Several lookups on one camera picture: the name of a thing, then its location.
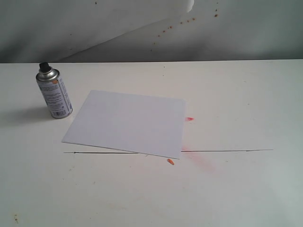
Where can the white backdrop sheet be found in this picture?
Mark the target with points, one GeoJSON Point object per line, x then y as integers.
{"type": "Point", "coordinates": [51, 30]}

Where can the white paper sheet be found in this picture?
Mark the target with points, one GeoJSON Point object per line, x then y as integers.
{"type": "Point", "coordinates": [136, 123]}

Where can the silver spray paint can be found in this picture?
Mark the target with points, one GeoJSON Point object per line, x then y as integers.
{"type": "Point", "coordinates": [53, 89]}

